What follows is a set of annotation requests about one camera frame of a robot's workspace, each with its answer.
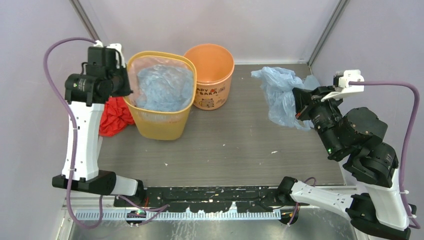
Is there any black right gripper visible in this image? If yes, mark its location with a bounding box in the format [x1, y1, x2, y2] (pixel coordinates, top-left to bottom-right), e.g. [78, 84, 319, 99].
[290, 83, 341, 155]

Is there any light blue trash bag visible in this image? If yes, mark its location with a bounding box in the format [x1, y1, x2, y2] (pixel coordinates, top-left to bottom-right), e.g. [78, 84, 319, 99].
[251, 66, 313, 131]

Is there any yellow mesh trash bin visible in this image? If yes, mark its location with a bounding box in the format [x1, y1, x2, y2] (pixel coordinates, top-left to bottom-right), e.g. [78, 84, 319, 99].
[124, 51, 197, 141]

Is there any orange round trash bin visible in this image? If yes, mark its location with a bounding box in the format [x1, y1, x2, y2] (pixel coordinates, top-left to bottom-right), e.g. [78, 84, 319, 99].
[184, 43, 235, 111]

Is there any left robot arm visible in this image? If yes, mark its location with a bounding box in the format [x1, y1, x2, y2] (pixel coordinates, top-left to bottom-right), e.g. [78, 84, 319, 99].
[52, 43, 146, 207]

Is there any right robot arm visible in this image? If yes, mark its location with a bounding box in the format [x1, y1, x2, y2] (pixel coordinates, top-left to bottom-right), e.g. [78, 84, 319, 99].
[275, 86, 416, 240]

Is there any red crumpled trash bag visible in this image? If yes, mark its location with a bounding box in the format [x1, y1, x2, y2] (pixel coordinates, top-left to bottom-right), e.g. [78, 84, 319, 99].
[99, 97, 135, 137]

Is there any blue bag inside yellow bin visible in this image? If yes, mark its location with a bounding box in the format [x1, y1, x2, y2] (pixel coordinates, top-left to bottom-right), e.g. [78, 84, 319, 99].
[135, 64, 195, 113]

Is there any folded blue bag in corner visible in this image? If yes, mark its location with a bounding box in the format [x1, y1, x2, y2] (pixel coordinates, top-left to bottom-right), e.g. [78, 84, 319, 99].
[302, 75, 321, 91]

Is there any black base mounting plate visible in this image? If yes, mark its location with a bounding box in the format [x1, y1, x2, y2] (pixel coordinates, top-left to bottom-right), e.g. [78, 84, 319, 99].
[125, 186, 300, 213]

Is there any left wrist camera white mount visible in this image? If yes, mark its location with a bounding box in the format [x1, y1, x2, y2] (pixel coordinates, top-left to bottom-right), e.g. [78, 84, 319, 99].
[92, 40, 127, 69]

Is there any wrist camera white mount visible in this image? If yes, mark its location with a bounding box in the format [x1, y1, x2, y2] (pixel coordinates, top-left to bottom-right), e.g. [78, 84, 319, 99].
[92, 40, 127, 69]
[320, 69, 365, 102]

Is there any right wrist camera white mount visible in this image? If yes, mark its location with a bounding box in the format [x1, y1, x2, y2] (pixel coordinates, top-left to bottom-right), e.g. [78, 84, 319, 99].
[320, 69, 365, 102]

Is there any left aluminium frame post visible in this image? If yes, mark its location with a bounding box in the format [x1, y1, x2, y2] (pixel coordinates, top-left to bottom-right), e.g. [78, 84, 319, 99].
[69, 0, 100, 40]

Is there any aluminium frame post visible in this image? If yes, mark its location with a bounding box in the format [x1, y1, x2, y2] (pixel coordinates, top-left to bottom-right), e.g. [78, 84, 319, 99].
[307, 0, 350, 68]
[69, 0, 100, 40]

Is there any right aluminium frame post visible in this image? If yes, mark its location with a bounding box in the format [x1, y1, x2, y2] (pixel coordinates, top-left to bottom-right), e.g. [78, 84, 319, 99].
[307, 0, 350, 68]

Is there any slotted white cable duct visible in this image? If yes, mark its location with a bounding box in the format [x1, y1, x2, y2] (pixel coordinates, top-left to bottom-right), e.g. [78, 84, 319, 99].
[74, 207, 282, 222]

